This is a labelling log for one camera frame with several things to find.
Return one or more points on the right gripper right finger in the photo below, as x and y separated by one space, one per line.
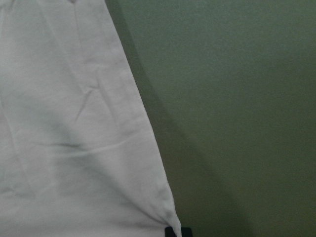
186 232

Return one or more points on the pink Snoopy t-shirt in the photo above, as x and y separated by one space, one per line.
78 156

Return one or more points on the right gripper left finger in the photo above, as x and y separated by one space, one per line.
169 232

